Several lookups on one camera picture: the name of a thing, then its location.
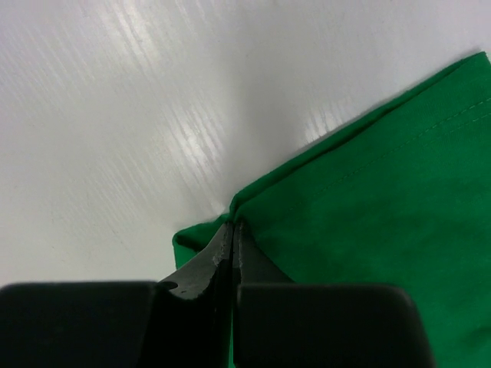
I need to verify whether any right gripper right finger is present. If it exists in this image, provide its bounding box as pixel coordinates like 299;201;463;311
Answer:
232;222;436;367

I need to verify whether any green t shirt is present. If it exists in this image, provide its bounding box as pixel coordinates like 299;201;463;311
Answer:
172;52;490;367

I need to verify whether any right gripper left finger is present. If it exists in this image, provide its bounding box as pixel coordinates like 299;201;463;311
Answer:
1;223;232;367

